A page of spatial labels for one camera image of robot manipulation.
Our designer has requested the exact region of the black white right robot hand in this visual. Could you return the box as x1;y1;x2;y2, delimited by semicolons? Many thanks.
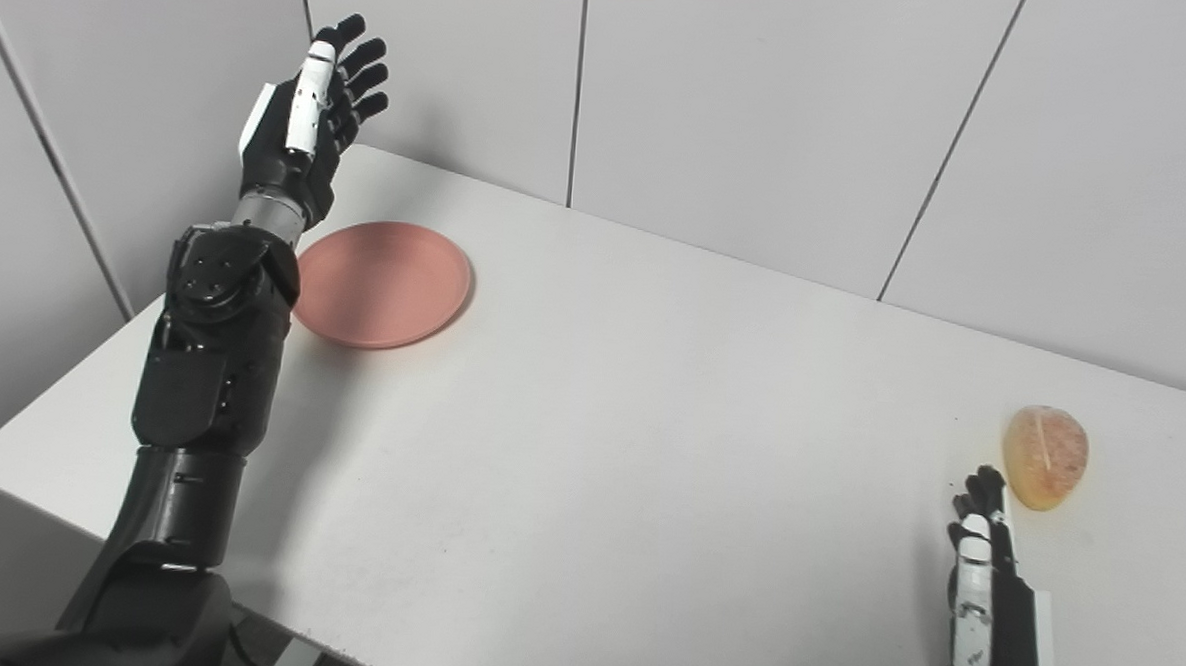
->
936;463;1065;666

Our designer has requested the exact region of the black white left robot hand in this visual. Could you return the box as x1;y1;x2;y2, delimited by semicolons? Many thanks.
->
234;9;394;233

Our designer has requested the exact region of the pink round plate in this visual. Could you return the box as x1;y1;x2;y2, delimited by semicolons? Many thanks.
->
290;218;476;355

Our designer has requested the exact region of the yellow-orange fruit piece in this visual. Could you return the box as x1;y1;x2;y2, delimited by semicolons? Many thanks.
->
999;404;1092;514

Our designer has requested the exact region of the white table leg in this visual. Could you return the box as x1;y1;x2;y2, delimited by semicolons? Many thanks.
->
268;639;332;666

